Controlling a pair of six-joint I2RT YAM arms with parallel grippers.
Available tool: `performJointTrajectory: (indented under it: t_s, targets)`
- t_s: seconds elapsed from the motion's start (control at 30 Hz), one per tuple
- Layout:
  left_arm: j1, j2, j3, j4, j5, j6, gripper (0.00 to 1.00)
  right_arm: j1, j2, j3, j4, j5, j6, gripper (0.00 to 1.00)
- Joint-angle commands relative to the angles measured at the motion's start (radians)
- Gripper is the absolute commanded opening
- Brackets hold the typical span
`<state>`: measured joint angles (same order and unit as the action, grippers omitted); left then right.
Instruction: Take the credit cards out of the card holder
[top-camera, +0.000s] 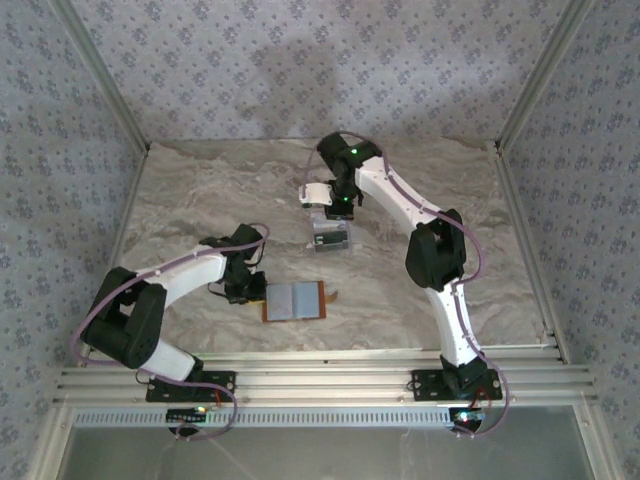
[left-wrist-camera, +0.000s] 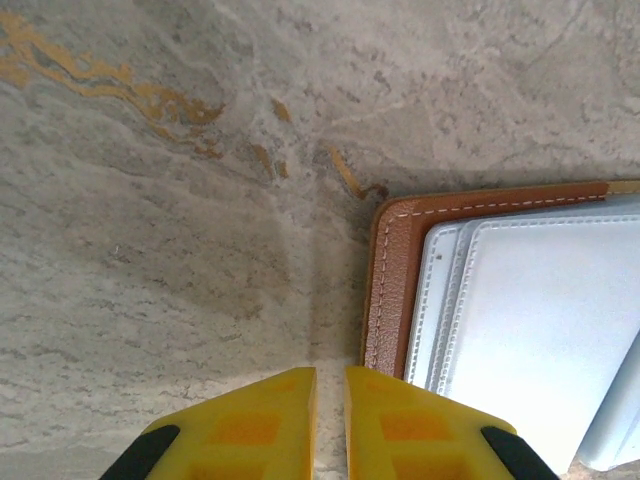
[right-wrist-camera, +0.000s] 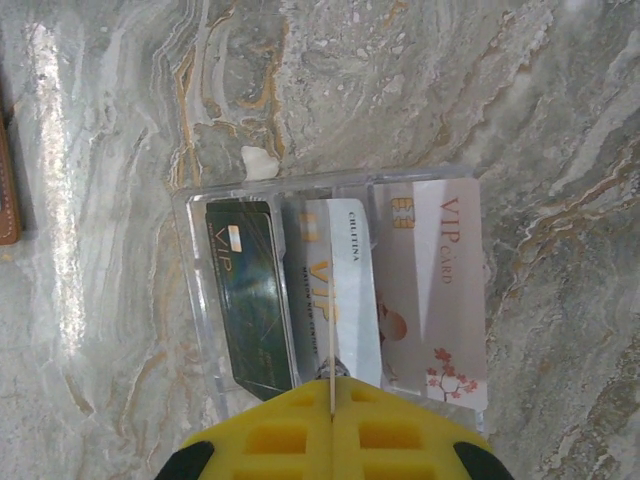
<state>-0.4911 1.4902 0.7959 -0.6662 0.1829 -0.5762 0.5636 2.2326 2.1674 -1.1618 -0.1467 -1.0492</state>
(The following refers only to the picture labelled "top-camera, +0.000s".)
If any clear acrylic card stand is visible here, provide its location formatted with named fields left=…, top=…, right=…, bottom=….
left=308, top=211, right=354, bottom=256

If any grey metal sheet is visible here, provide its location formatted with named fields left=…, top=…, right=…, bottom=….
left=62, top=405, right=599, bottom=480

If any aluminium corner post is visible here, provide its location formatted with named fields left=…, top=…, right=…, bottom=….
left=494, top=0, right=597, bottom=154
left=51, top=0, right=152, bottom=151

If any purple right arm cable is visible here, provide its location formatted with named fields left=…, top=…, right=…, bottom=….
left=302, top=130, right=511, bottom=440

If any small circuit board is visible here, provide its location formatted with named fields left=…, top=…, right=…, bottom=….
left=448, top=406, right=487, bottom=432
left=166, top=406, right=210, bottom=425

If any grey slotted cable duct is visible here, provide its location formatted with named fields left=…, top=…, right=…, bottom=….
left=73, top=405, right=454, bottom=429

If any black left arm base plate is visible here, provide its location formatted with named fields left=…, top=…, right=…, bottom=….
left=145, top=368, right=238, bottom=404

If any aluminium side rail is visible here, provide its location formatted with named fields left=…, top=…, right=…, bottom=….
left=492, top=139, right=571, bottom=364
left=74, top=142, right=153, bottom=369

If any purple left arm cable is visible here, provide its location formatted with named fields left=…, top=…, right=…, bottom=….
left=69, top=222, right=272, bottom=442

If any brown leather card holder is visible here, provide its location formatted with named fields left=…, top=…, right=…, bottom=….
left=262, top=280, right=340, bottom=325

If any aluminium rail frame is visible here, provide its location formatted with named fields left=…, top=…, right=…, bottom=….
left=52, top=344, right=599, bottom=407

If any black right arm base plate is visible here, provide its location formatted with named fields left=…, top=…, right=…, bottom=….
left=409, top=368, right=504, bottom=402

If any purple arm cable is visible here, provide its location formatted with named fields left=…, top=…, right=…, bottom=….
left=69, top=222, right=272, bottom=442
left=302, top=130, right=511, bottom=440

